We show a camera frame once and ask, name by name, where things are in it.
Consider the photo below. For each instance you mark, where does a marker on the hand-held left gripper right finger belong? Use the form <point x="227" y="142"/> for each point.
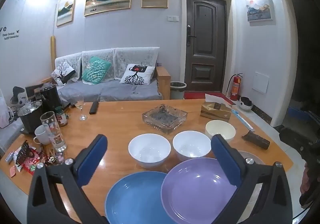
<point x="225" y="161"/>

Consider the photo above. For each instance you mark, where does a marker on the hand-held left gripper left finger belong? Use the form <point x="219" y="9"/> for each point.
<point x="92" y="159"/>

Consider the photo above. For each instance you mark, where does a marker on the white bowl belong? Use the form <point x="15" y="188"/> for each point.
<point x="192" y="145"/>
<point x="149" y="148"/>

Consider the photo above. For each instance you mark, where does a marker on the blue box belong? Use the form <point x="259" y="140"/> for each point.
<point x="296" y="116"/>

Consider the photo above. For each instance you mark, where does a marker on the cream bowl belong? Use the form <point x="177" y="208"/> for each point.
<point x="221" y="128"/>

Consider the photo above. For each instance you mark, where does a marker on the dark brown rolled pouch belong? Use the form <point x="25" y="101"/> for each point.
<point x="256" y="141"/>

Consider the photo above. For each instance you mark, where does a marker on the purple plate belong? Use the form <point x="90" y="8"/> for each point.
<point x="197" y="189"/>

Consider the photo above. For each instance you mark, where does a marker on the blue packaged toothbrush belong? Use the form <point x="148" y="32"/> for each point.
<point x="242" y="120"/>

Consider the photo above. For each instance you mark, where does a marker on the tall printed drinking glass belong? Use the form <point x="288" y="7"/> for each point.
<point x="53" y="131"/>

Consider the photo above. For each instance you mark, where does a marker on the brown tissue box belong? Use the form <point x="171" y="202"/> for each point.
<point x="215" y="111"/>

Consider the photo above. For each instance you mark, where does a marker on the black remote control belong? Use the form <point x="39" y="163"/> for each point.
<point x="94" y="107"/>

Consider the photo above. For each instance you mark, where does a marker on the small spice jar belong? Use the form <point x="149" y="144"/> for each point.
<point x="61" y="117"/>

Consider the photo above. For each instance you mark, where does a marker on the wine glass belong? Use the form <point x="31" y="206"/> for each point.
<point x="80" y="105"/>

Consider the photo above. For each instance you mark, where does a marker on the white mug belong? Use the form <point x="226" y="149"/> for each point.
<point x="41" y="135"/>

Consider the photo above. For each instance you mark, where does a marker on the blue plate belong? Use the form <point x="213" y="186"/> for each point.
<point x="135" y="199"/>

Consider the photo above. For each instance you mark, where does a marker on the pile of snack packets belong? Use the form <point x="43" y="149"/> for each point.
<point x="30" y="164"/>

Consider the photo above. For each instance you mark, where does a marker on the black hair clip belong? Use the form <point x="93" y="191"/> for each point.
<point x="22" y="153"/>

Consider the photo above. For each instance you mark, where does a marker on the wooden sofa with lace cover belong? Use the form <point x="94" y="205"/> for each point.
<point x="112" y="91"/>

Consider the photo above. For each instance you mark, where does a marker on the red door mat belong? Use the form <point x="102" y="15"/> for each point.
<point x="197" y="95"/>

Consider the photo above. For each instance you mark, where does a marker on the glass ashtray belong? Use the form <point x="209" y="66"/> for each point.
<point x="165" y="118"/>

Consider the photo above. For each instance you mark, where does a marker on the red fire extinguisher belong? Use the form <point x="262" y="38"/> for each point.
<point x="235" y="87"/>

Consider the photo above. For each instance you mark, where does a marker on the black pot with glass lid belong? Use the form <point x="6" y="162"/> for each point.
<point x="31" y="116"/>

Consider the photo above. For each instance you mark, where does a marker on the black electric kettle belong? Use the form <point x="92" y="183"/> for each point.
<point x="50" y="97"/>

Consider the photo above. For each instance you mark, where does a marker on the grey trash bin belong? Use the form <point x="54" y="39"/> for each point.
<point x="178" y="91"/>

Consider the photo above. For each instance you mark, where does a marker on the green leaf pattern cushion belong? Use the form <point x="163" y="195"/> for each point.
<point x="96" y="71"/>

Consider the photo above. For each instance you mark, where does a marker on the black and white cushion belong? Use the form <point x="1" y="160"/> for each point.
<point x="62" y="72"/>

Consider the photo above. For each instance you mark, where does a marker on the white cushion with tree print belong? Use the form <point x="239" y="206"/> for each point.
<point x="136" y="75"/>

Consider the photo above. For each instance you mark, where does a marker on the white small appliance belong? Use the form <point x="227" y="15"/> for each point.
<point x="18" y="95"/>

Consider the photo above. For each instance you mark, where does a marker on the white plastic bag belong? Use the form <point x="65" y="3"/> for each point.
<point x="5" y="111"/>

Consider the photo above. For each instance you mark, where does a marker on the wooden pole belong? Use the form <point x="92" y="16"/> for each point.
<point x="53" y="51"/>

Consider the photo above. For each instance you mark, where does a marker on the dark brown door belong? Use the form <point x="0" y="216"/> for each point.
<point x="206" y="43"/>

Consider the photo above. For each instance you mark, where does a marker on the frameless mountain canvas painting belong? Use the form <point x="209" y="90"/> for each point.
<point x="258" y="7"/>

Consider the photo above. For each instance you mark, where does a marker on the white wall panel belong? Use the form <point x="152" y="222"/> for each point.
<point x="260" y="82"/>

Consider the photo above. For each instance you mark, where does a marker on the small landscape painting gold frame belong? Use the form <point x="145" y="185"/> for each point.
<point x="65" y="9"/>

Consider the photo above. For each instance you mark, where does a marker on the white light switch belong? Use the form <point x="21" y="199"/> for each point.
<point x="173" y="18"/>

